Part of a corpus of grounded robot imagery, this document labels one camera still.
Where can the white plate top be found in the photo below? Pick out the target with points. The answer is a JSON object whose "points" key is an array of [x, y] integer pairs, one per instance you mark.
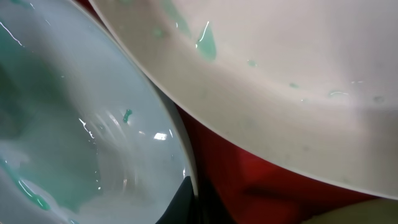
{"points": [[308, 85]]}

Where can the red plastic tray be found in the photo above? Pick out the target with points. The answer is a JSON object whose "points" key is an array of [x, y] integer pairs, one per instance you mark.
{"points": [[240, 187]]}

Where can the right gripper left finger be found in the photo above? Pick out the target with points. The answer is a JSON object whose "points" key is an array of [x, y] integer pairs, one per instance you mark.
{"points": [[183, 207]]}

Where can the light blue plate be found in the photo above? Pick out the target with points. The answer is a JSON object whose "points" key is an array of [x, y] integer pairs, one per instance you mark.
{"points": [[86, 137]]}

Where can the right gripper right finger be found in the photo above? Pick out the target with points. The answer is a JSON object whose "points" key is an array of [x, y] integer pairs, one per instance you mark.
{"points": [[378, 211]]}

